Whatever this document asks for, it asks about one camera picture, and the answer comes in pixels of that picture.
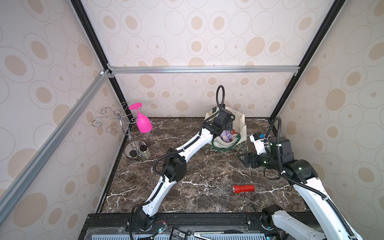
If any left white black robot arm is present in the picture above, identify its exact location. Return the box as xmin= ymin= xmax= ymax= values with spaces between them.
xmin=130 ymin=109 xmax=236 ymax=231

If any pink plastic wine glass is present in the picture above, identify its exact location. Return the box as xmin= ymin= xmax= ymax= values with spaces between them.
xmin=129 ymin=103 xmax=153 ymax=133

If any cream green tote bag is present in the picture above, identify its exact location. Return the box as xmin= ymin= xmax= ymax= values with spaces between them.
xmin=209 ymin=107 xmax=247 ymax=152

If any horizontal aluminium back bar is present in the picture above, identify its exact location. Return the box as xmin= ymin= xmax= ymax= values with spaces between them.
xmin=101 ymin=65 xmax=300 ymax=75

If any purple flashlight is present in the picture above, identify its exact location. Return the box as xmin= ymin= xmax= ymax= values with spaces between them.
xmin=220 ymin=130 xmax=233 ymax=143

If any silver wire glass rack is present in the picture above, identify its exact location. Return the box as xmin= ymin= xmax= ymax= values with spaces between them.
xmin=91 ymin=102 xmax=143 ymax=162

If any aluminium left side bar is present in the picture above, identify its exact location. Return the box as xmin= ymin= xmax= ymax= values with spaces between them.
xmin=1 ymin=69 xmax=112 ymax=224

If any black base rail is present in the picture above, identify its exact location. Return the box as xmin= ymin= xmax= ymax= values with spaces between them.
xmin=78 ymin=212 xmax=337 ymax=240

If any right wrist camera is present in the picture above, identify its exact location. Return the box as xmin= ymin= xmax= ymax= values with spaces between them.
xmin=250 ymin=133 xmax=270 ymax=155

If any red flashlight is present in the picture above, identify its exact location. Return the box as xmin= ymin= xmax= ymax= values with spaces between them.
xmin=232 ymin=185 xmax=255 ymax=194

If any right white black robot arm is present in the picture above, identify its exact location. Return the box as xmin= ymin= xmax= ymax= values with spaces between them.
xmin=238 ymin=134 xmax=362 ymax=240

